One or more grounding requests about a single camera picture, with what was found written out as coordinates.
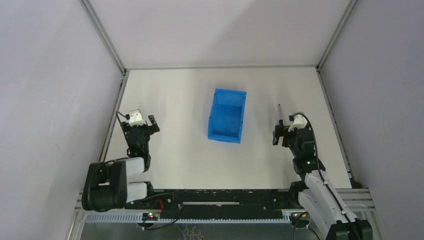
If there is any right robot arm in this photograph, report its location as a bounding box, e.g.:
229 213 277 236
272 115 373 240

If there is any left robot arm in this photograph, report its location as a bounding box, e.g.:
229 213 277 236
81 112 160 213

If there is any blue plastic storage bin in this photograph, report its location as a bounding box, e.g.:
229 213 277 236
207 88 247 144

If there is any small circuit board with leds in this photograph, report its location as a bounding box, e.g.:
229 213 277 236
142 212 160 222

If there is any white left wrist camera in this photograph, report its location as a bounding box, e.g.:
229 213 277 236
128 109 147 127

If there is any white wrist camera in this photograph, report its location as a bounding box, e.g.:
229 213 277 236
128 109 147 127
288 112 308 132

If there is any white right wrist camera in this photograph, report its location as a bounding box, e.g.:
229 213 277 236
288 112 308 132

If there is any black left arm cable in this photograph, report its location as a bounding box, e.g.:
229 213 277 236
115 110 131 128

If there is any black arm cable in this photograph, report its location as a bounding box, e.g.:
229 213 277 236
115 110 131 128
293 112 364 240

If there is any red wire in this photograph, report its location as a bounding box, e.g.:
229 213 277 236
152 199 165 216

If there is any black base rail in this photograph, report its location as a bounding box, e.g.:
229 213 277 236
125 189 304 222

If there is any aluminium frame profile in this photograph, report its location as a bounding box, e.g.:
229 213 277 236
74 188 377 224

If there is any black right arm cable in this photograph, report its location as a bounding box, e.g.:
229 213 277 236
293 112 364 240

